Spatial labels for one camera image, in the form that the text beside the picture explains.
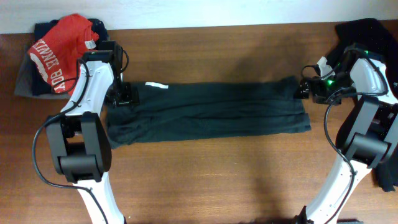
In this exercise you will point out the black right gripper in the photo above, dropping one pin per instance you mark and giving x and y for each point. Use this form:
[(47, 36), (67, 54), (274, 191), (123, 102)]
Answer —
[(316, 81)]

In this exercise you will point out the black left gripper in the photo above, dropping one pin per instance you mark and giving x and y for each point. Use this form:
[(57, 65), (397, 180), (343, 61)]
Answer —
[(130, 96)]

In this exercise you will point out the dark green Nike t-shirt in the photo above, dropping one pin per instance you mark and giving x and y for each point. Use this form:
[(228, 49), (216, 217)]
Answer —
[(179, 112)]

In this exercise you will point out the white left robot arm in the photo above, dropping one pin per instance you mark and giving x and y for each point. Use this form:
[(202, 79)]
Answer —
[(79, 145)]

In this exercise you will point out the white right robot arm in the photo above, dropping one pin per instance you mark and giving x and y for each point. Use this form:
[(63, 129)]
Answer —
[(368, 136)]

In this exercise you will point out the black t-shirt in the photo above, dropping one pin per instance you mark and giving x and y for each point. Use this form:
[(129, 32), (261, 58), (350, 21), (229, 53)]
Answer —
[(373, 35)]

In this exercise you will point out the red folded t-shirt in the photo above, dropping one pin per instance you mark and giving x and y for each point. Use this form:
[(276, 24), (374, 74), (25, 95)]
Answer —
[(55, 54)]

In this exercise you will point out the navy folded garment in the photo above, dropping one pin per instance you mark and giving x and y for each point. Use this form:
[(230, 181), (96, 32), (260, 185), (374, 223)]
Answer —
[(101, 31)]

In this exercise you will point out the grey folded garment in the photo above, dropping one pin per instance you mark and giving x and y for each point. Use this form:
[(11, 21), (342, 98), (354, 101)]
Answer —
[(30, 84)]

